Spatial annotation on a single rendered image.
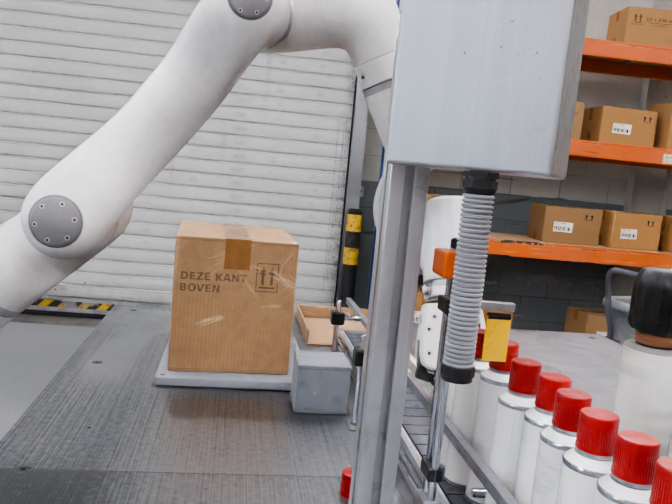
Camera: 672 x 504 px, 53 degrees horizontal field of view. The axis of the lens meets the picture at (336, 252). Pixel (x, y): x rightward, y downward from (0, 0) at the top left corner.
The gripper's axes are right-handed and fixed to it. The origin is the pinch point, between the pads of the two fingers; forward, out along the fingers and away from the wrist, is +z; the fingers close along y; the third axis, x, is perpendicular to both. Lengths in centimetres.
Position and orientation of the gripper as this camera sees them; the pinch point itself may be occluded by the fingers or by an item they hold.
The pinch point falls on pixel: (450, 408)
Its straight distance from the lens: 103.3
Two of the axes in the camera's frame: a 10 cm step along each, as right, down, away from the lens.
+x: -1.6, 2.1, 9.6
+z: -0.4, 9.7, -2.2
